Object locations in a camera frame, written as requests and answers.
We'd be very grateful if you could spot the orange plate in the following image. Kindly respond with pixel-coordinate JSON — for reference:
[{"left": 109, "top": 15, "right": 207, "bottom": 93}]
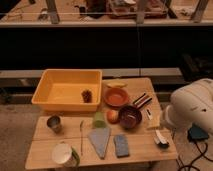
[{"left": 103, "top": 88, "right": 129, "bottom": 107}]

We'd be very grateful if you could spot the purple bowl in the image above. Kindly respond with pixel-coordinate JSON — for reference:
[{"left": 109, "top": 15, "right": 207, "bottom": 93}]
[{"left": 118, "top": 105, "right": 142, "bottom": 129}]

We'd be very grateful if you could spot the yellow plastic tub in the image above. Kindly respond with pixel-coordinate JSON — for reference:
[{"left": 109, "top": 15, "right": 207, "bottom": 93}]
[{"left": 31, "top": 69, "right": 102, "bottom": 112}]

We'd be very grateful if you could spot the small metal cup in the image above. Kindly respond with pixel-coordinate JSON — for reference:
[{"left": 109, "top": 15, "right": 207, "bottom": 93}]
[{"left": 47, "top": 115, "right": 62, "bottom": 133}]

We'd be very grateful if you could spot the white handled brush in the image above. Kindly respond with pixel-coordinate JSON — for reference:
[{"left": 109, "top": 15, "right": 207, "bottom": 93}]
[{"left": 146, "top": 109, "right": 153, "bottom": 120}]

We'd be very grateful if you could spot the brown pine cone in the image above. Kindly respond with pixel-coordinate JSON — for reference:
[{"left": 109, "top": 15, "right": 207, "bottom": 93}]
[{"left": 81, "top": 89, "right": 92, "bottom": 103}]

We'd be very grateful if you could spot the blue sponge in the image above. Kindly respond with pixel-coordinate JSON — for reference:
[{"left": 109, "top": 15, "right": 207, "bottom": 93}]
[{"left": 113, "top": 135, "right": 129, "bottom": 158}]

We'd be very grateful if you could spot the green cup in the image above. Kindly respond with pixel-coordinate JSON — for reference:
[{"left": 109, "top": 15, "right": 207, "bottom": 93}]
[{"left": 92, "top": 112, "right": 106, "bottom": 128}]

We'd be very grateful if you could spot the grey triangular cloth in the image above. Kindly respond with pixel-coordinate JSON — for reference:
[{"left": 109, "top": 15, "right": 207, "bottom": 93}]
[{"left": 88, "top": 127, "right": 111, "bottom": 159}]

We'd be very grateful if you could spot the black floor box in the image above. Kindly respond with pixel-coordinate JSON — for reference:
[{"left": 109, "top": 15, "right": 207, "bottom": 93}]
[{"left": 187, "top": 124, "right": 209, "bottom": 142}]

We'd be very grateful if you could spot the wooden table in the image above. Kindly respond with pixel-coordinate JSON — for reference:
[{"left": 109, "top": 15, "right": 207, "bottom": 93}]
[{"left": 25, "top": 78, "right": 177, "bottom": 170}]

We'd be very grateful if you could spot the orange fruit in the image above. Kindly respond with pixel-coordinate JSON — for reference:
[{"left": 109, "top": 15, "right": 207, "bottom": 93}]
[{"left": 107, "top": 110, "right": 118, "bottom": 124}]

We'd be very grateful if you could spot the metal fork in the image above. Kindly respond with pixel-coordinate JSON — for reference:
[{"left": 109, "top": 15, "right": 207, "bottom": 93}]
[{"left": 79, "top": 120, "right": 84, "bottom": 156}]

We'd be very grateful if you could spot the yellow banana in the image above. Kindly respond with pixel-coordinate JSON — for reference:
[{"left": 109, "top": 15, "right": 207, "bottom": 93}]
[{"left": 107, "top": 82, "right": 127, "bottom": 88}]

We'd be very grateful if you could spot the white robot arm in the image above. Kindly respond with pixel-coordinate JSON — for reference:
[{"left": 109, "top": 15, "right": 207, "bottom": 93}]
[{"left": 159, "top": 78, "right": 213, "bottom": 135}]

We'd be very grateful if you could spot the striped dark block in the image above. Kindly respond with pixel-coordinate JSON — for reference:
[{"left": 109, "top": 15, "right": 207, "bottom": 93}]
[{"left": 133, "top": 93, "right": 152, "bottom": 109}]

